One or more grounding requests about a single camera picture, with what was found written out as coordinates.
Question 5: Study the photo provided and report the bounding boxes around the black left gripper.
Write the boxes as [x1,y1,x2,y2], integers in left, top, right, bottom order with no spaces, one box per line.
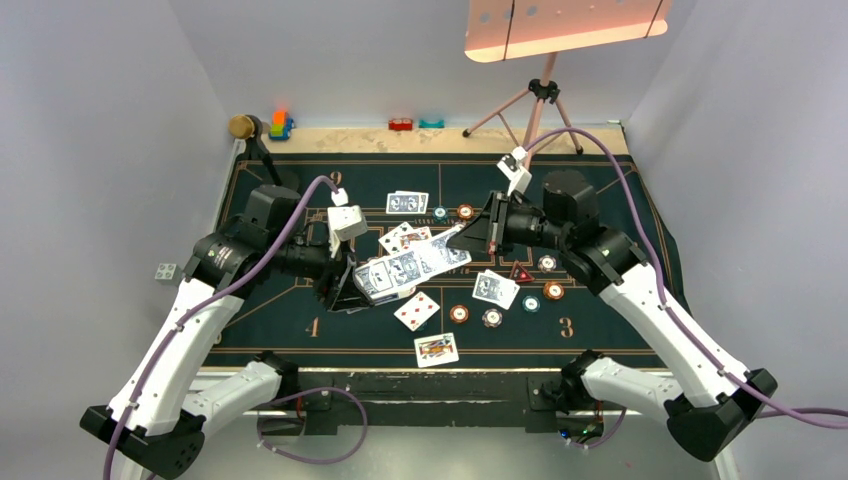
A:
[267,227,374,309]

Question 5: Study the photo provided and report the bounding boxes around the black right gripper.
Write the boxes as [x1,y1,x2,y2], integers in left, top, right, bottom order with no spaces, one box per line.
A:
[448,189,570,256]

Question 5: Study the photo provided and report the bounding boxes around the green chip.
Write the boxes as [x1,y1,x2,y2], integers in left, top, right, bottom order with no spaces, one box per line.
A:
[522,295,541,313]
[432,206,449,223]

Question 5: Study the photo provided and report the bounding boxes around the card of deck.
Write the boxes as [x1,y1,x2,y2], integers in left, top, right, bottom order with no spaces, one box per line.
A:
[411,224,472,278]

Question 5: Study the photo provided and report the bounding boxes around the face-down card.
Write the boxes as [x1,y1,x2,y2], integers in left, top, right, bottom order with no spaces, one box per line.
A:
[472,270,520,310]

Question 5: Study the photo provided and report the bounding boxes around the face-up red court card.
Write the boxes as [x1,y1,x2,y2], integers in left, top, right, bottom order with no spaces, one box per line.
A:
[399,226,432,247]

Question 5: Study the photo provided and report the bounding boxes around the red triangle marker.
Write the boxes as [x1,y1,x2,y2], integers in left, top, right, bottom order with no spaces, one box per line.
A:
[509,260,535,284]

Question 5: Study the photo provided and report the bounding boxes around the face-up spades card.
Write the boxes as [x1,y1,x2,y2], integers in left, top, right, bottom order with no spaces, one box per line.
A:
[378,222,415,255]

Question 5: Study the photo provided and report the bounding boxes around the orange poker chip stack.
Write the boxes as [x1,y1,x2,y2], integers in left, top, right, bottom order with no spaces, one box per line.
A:
[449,305,470,324]

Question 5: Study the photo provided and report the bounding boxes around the white blue chips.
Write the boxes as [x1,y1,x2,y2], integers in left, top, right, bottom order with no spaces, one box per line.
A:
[537,255,558,273]

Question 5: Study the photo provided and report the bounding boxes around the pink white poker chip stack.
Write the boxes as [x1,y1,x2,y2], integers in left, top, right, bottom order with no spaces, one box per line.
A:
[482,308,504,328]

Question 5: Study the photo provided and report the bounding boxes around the face-down cards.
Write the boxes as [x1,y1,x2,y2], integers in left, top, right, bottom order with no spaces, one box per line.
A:
[385,191,429,215]

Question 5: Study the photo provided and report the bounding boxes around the face-up diamonds card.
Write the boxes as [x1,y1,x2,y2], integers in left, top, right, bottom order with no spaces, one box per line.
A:
[394,291,441,332]

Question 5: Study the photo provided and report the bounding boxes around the face-up king card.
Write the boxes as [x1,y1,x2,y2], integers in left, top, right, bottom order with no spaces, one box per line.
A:
[414,333,459,368]

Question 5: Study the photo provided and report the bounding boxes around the blue playing card deck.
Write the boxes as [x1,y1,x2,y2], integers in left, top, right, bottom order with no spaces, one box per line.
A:
[354,260,420,305]

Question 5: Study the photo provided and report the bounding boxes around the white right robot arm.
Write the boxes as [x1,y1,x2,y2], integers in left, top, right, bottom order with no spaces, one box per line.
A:
[449,170,777,462]

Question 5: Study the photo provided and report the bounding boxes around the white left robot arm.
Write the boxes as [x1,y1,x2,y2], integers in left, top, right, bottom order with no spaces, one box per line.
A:
[80,176,372,479]

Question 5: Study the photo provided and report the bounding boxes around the green poker table mat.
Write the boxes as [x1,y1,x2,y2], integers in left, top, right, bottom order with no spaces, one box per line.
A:
[198,153,690,371]

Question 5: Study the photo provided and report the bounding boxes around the teal toy block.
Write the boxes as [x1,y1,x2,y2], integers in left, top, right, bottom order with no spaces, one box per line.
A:
[418,118,445,129]

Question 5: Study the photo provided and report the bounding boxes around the red toy block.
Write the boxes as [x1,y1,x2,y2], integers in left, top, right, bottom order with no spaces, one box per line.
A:
[387,117,415,131]

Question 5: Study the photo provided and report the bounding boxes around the black microphone stand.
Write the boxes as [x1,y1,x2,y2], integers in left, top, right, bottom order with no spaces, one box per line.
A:
[239,136,300,191]

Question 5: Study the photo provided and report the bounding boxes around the pink tripod stand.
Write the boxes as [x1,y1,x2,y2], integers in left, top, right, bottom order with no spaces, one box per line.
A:
[462,52,573,168]

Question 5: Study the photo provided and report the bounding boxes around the grey toy brick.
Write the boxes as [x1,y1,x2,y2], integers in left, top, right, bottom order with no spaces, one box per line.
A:
[154,263,183,286]

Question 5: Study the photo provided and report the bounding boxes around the colourful toy block stack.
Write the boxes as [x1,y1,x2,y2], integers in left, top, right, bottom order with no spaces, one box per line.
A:
[268,109,295,141]

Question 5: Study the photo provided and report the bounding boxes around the pink perforated board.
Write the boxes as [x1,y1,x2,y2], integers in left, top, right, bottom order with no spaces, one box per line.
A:
[464,0,673,63]

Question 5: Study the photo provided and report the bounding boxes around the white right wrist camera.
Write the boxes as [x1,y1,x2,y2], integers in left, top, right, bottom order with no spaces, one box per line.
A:
[496,146,532,196]

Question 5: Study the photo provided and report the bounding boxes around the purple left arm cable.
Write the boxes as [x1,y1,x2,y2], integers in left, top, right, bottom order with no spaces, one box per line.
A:
[102,174,369,480]

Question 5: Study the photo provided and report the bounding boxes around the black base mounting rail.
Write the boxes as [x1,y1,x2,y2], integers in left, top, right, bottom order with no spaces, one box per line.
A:
[235,368,627,439]

